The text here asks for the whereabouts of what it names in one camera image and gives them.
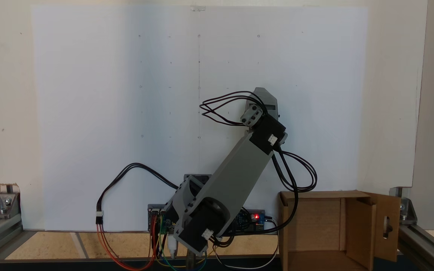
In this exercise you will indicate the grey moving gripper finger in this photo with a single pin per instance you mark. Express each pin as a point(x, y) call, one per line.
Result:
point(252, 116)

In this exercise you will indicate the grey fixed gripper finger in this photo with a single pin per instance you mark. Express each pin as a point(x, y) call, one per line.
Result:
point(265, 97)

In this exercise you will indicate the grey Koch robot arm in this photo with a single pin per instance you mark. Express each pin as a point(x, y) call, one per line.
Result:
point(239, 169)

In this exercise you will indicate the clear tape strip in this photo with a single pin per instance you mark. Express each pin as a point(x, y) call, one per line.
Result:
point(198, 8)

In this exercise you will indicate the brown cardboard box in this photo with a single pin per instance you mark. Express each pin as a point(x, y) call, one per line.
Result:
point(315, 226)

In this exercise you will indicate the white paper sheet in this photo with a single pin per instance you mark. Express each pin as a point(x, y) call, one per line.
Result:
point(126, 113)

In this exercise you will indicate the metal corner bracket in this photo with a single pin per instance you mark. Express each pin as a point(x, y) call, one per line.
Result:
point(407, 210)
point(5, 203)

